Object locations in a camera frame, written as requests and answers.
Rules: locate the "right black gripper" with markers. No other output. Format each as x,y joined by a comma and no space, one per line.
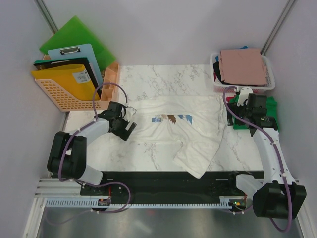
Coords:
234,108

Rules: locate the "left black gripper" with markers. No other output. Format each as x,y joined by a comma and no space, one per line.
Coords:
123,134

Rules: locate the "white printed t shirt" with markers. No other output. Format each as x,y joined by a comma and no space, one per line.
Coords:
196,122

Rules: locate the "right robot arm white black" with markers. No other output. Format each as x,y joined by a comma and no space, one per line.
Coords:
278,196

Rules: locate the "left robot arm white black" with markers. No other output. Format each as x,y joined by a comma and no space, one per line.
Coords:
68,155

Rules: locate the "green t shirt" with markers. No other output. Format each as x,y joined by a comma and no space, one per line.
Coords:
271,105

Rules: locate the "red t shirt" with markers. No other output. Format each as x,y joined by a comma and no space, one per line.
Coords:
232,99

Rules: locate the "peach compartment organizer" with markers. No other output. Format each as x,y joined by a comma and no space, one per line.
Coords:
111,75

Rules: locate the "white laundry basket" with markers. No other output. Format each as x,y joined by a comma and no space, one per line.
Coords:
270,80

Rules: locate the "pink folded t shirt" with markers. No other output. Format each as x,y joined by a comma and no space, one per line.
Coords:
242,67

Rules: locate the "orange mesh file holder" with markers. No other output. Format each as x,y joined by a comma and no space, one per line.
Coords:
66,101

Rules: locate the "black garment in basket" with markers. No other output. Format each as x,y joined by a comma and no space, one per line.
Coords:
216,70

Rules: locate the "yellow folder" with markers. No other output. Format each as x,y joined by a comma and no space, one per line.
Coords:
74,78

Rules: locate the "light blue clipboard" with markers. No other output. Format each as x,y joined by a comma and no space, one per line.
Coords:
79,51

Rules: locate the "black folder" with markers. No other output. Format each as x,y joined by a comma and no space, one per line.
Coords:
46,64

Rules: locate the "green plastic board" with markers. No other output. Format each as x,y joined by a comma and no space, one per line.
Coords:
75,32

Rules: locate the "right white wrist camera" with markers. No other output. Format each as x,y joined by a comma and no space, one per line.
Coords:
243,96

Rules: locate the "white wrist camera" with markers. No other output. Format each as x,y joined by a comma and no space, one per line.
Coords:
243,96
129,113

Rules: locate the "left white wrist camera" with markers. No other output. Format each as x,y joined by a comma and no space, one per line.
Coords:
129,113

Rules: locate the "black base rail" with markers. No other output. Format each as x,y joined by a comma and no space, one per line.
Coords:
169,187

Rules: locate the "white cable duct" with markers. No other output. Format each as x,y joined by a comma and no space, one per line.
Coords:
93,202

